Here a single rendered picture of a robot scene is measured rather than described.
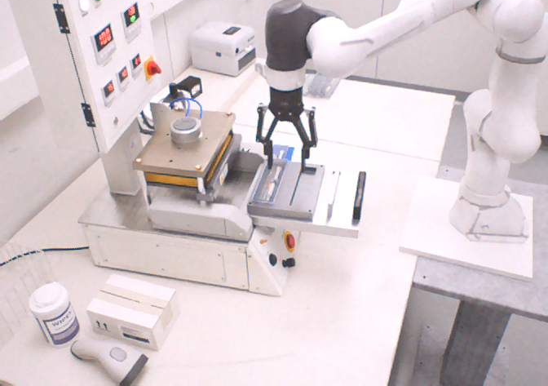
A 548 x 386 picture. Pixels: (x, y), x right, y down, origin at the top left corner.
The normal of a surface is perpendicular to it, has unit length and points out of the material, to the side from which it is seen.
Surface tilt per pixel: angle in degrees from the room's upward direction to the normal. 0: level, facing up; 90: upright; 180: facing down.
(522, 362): 0
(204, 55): 91
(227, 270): 90
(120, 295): 1
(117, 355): 22
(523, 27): 96
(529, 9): 68
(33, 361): 0
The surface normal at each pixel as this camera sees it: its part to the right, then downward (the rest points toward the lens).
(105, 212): -0.03, -0.79
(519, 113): -0.17, 0.00
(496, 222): -0.11, 0.59
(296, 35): 0.49, 0.48
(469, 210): -0.88, 0.21
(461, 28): -0.37, 0.58
